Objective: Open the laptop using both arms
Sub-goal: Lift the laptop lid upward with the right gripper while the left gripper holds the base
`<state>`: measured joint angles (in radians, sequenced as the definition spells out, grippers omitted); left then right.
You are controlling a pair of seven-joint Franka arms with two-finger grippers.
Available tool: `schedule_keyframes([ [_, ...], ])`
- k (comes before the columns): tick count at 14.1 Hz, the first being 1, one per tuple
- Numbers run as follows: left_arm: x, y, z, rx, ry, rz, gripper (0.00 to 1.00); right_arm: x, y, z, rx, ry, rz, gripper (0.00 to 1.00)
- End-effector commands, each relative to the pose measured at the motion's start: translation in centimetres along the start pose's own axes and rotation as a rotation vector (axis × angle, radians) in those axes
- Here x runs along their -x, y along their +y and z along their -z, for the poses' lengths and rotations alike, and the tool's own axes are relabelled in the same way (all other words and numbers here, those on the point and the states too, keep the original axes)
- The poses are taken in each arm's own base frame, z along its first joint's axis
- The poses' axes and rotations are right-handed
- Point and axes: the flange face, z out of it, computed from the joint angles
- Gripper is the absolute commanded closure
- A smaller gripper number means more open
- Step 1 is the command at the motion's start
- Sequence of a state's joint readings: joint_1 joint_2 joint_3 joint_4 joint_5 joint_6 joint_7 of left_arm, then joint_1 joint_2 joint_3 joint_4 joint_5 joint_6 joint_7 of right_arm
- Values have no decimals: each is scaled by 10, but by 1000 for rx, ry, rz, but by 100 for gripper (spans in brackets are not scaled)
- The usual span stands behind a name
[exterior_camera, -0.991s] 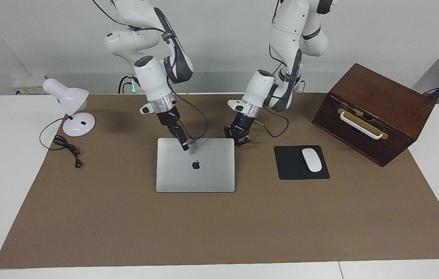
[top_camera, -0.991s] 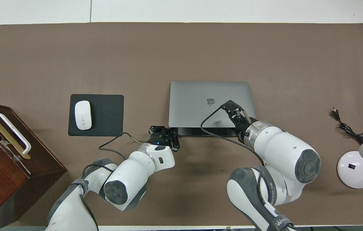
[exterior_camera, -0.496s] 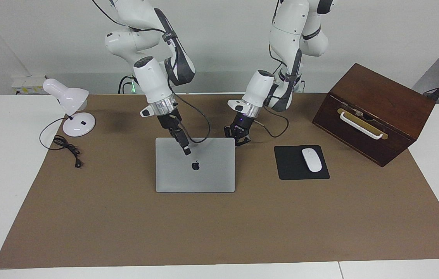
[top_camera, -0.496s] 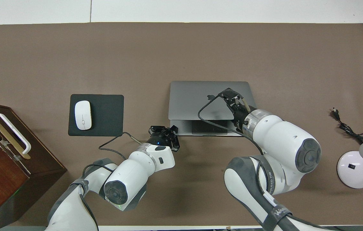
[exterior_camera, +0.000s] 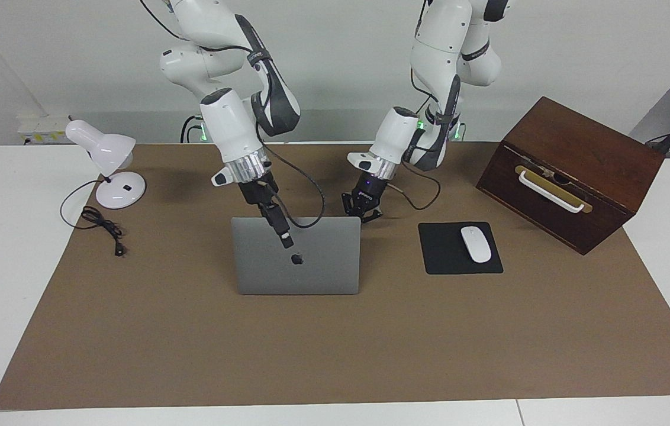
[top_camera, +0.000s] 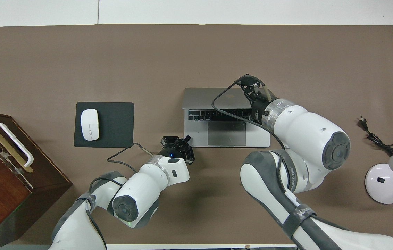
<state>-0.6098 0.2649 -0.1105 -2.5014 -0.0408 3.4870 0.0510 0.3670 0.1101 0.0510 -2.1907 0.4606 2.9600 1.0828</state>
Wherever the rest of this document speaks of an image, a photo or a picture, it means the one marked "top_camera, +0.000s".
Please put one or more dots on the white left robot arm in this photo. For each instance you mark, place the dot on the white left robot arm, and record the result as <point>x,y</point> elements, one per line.
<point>137,194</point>

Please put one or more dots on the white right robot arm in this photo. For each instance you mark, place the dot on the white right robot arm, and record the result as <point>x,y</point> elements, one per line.
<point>307,139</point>

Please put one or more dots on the white desk lamp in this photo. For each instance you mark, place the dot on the white desk lamp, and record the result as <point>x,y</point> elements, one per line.
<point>384,184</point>

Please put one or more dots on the black mouse pad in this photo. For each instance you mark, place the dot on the black mouse pad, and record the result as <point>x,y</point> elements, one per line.
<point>116,125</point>

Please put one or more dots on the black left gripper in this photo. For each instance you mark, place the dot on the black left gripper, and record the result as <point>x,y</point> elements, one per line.
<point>174,151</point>

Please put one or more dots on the brown table mat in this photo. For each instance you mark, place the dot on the brown table mat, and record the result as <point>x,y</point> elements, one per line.
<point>182,52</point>

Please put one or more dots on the white computer mouse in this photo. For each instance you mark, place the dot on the white computer mouse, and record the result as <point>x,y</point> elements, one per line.
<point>90,125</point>

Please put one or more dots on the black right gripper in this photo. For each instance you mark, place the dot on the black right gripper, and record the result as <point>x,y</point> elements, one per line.
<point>259,107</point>

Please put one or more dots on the silver laptop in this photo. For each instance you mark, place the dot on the silver laptop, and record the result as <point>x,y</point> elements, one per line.
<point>227,133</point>

